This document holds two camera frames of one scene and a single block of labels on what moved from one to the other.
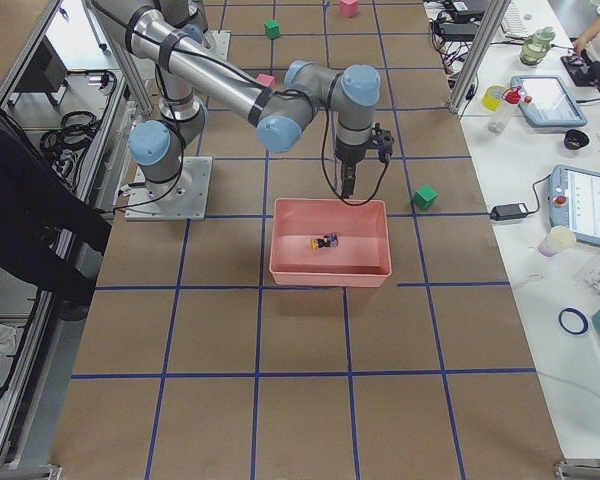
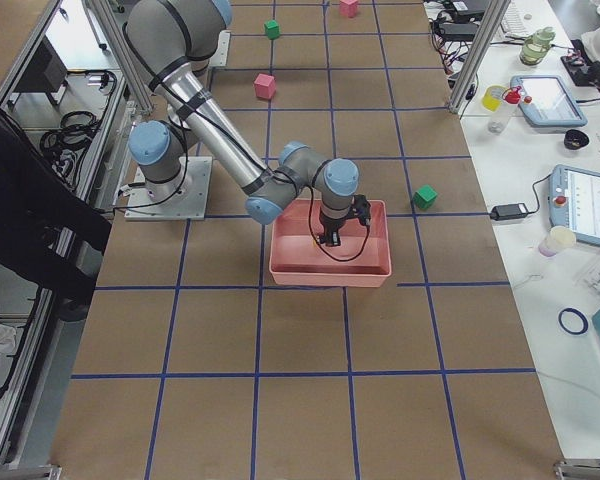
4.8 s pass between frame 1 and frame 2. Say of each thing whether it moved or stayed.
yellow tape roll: stayed
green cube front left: stayed
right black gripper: moved
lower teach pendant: stayed
